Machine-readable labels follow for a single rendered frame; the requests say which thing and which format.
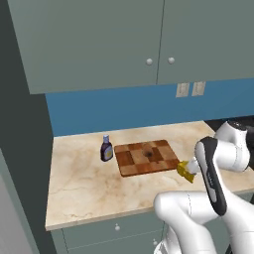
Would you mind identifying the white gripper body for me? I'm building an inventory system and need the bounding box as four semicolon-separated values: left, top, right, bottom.
187;157;201;175

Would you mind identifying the grey-green lower drawer front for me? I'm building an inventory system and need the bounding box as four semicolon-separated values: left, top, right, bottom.
65;231;167;254

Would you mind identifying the dark purple condiment bottle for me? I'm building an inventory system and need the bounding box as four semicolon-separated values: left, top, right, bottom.
99;134;114;163

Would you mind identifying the white wall socket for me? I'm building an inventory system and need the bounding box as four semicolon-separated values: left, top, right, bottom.
191;80;206;97
175;82;191;98

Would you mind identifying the yellow cheese wedge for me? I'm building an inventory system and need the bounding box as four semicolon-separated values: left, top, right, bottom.
176;160;195;185

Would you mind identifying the checkered wooden cutting board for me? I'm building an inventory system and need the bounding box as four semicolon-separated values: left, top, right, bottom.
113;139;182;179

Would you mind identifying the grey-green wide cupboard door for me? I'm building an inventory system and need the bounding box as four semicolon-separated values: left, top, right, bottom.
7;0;165;95

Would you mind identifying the dark grey-green tall cupboard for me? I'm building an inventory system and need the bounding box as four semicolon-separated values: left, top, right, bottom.
0;0;58;254

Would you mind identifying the grey-green drawer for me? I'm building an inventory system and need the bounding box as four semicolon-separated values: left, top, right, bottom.
65;231;167;254
62;211;166;250

